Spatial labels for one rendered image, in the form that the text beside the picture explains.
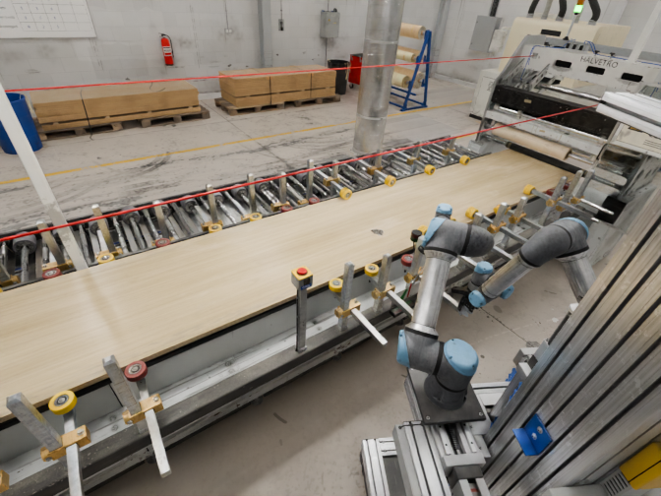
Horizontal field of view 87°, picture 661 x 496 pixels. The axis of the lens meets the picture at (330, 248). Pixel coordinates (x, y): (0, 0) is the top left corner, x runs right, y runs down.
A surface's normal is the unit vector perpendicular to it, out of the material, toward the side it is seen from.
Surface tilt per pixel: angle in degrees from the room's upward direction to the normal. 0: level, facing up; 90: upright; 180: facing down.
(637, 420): 90
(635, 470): 90
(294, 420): 0
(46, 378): 0
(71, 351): 0
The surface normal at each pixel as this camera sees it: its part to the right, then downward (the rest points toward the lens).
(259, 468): 0.06, -0.79
